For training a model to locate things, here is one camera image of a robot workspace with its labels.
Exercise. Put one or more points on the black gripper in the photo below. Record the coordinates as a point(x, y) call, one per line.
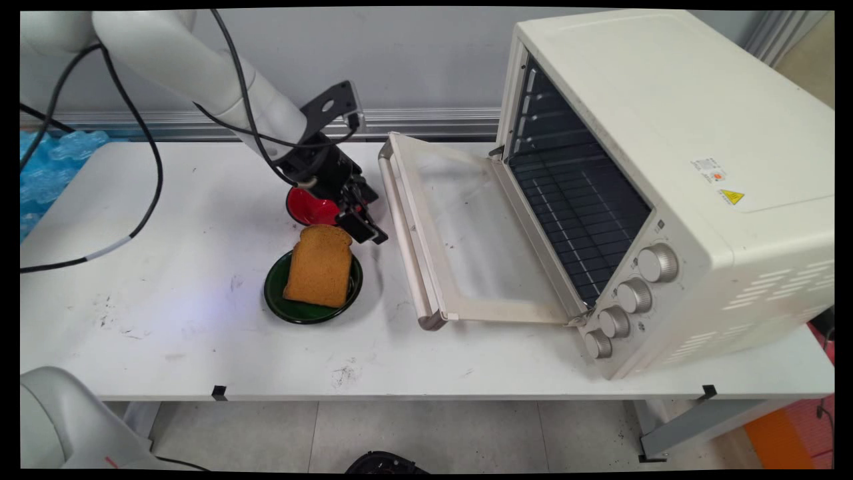
point(326, 173)

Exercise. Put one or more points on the cream glass oven door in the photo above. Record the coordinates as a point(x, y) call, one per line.
point(466, 233)

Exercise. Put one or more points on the white rounded robot base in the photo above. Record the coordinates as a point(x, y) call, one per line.
point(60, 426)

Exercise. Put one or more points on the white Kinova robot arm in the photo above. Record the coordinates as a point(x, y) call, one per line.
point(200, 66)

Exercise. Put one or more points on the red bowl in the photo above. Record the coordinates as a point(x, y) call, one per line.
point(313, 208)

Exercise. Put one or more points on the brown toast slice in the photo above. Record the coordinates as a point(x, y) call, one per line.
point(320, 266)

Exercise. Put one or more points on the dark green plate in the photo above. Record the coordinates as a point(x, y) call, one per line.
point(310, 312)

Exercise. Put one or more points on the black table edge clip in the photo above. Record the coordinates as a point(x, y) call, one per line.
point(709, 392)
point(219, 392)

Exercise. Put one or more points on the black round floor object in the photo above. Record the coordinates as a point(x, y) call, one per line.
point(385, 463)

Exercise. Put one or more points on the silver oven knob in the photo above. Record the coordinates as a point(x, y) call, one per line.
point(598, 344)
point(614, 321)
point(658, 262)
point(634, 295)

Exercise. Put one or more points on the blue plastic bag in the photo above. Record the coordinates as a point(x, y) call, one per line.
point(46, 173)

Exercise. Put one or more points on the cream toaster oven body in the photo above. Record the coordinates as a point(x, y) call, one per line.
point(666, 100)

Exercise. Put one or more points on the white label sticker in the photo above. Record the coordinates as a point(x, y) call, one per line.
point(708, 168)

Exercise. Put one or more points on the yellow warning sticker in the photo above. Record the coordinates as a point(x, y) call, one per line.
point(732, 196)

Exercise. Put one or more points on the grey table leg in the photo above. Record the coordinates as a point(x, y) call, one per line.
point(706, 423)

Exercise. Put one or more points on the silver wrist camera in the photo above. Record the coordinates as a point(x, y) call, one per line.
point(358, 120)

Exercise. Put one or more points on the aluminium wall rail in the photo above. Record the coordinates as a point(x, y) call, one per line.
point(433, 124)

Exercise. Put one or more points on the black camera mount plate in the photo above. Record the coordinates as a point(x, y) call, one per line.
point(330, 106)

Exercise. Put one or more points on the grey ribbed post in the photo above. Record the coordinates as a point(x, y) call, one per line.
point(776, 33)

